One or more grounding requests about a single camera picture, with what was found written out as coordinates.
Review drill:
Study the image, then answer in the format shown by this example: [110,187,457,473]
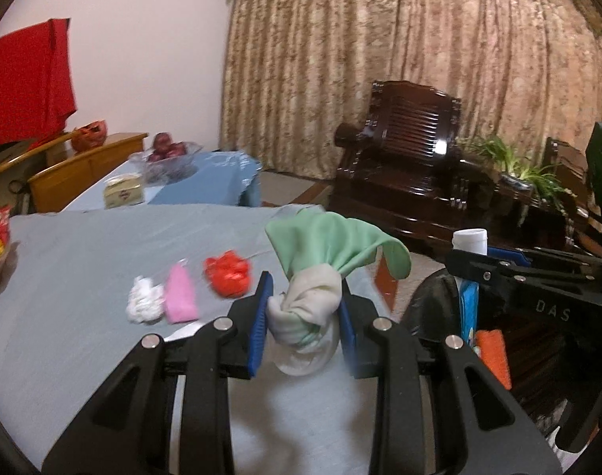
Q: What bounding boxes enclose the beige tissue box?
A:
[103,173,146,210]

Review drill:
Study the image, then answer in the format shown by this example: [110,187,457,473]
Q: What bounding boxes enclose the orange foam fruit net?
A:
[476,330,513,391]

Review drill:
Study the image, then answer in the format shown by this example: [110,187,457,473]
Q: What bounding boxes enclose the wooden cabinet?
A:
[0,131,150,215]

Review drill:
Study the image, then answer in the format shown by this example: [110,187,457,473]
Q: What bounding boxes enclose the dark wooden armchair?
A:
[543,137,602,259]
[327,79,498,254]

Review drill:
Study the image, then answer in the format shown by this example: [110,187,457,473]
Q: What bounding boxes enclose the blue white plant pot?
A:
[499,173,535,192]

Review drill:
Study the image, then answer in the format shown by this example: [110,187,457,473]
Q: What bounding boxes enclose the dark wooden side table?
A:
[494,173,589,259]

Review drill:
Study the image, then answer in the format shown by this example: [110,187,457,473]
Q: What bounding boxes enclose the glass fruit bowl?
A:
[128,141,204,184]

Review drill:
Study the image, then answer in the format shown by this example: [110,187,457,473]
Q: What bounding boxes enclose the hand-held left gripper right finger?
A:
[337,282,565,475]

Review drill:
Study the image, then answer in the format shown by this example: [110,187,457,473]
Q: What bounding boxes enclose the green white knotted cloth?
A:
[264,207,412,377]

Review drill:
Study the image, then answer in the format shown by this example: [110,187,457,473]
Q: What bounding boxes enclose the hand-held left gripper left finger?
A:
[41,271,275,475]

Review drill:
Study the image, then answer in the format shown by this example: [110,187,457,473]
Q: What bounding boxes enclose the red woven basket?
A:
[71,119,108,154]

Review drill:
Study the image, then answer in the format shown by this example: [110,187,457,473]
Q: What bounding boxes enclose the pink rolled sock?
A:
[164,262,201,324]

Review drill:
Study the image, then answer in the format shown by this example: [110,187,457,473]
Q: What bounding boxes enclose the light blue tablecloth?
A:
[63,151,262,214]

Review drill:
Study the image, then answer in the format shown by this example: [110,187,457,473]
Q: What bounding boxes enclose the red rolled sock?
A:
[204,252,253,299]

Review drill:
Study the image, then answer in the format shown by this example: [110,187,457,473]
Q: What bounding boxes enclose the white plastic cup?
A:
[452,228,489,254]

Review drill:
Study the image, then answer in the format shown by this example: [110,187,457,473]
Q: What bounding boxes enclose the patterned beige curtain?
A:
[218,0,602,209]

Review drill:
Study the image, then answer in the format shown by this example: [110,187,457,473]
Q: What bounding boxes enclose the green leafy plant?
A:
[458,135,579,209]

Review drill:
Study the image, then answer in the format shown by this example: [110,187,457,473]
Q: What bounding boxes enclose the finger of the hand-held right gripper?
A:
[444,249,602,298]
[488,246,602,265]

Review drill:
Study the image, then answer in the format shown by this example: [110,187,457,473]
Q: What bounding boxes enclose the red cloth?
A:
[0,18,79,148]

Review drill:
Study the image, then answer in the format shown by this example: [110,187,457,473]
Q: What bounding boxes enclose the white rolled sock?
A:
[125,275,164,324]

